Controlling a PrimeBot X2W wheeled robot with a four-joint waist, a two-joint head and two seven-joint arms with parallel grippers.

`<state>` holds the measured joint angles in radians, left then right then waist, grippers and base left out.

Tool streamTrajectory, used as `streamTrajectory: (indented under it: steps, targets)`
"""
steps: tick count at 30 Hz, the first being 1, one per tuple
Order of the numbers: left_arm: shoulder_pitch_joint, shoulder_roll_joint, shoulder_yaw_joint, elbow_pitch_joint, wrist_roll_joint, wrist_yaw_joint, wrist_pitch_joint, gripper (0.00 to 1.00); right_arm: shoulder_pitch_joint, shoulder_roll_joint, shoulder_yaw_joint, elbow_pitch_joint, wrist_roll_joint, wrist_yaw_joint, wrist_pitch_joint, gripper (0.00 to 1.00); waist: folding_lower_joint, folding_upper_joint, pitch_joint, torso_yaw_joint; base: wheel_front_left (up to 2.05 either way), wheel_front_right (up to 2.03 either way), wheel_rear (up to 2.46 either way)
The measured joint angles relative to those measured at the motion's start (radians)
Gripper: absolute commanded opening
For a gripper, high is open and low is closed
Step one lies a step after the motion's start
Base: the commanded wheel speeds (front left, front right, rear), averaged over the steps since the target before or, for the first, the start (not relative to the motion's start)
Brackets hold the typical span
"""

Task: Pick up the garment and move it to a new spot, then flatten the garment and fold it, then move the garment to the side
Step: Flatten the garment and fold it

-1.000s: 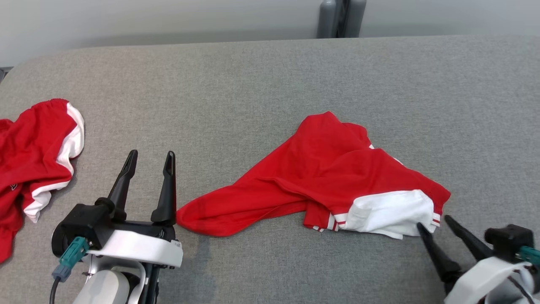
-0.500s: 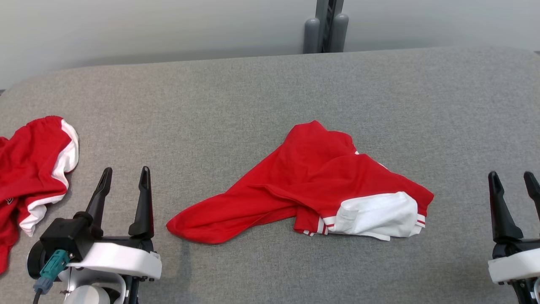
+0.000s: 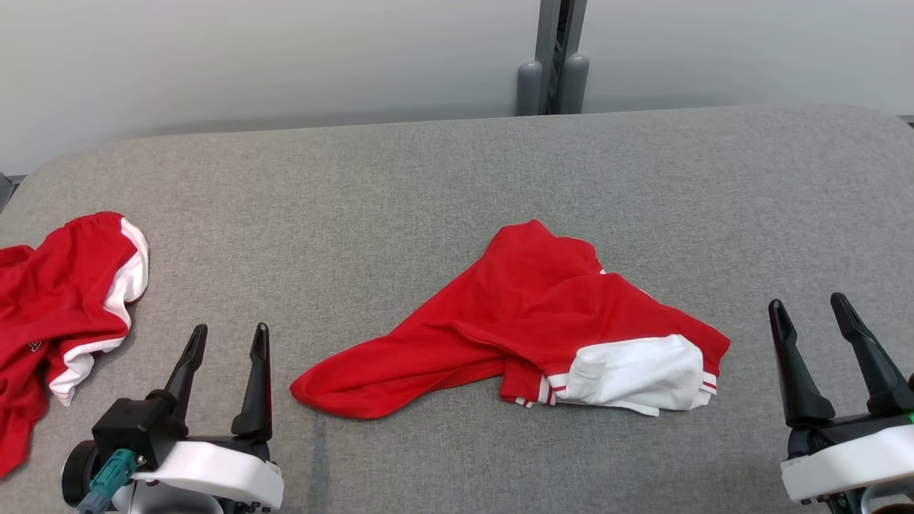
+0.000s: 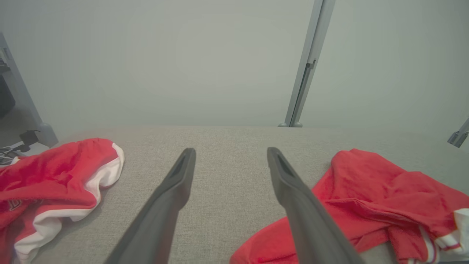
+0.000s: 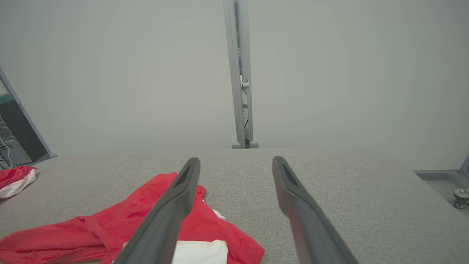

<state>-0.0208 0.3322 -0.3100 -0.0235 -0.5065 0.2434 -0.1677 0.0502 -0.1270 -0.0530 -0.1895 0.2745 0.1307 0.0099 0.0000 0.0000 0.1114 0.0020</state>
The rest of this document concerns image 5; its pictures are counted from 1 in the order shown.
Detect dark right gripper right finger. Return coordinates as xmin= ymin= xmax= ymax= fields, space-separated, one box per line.
xmin=272 ymin=156 xmax=358 ymax=264

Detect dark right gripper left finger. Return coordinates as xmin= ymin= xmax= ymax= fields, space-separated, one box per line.
xmin=114 ymin=158 xmax=201 ymax=264

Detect red basketball jersey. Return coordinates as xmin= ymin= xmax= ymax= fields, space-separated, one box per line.
xmin=0 ymin=172 xmax=265 ymax=264

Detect red shorts with white trim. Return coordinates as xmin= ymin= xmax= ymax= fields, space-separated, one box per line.
xmin=0 ymin=166 xmax=39 ymax=199

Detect grey caster wheel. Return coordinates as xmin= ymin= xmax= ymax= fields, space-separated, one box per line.
xmin=454 ymin=188 xmax=469 ymax=209

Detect black computer tower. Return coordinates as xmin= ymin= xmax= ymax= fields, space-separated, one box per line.
xmin=0 ymin=92 xmax=48 ymax=166

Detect grey partition base rail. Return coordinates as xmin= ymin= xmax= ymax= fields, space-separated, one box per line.
xmin=412 ymin=169 xmax=461 ymax=181

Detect grey partition post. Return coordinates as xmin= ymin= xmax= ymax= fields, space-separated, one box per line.
xmin=224 ymin=0 xmax=259 ymax=149
xmin=0 ymin=68 xmax=58 ymax=159

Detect thin white cable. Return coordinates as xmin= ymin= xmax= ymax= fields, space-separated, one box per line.
xmin=0 ymin=136 xmax=14 ymax=169

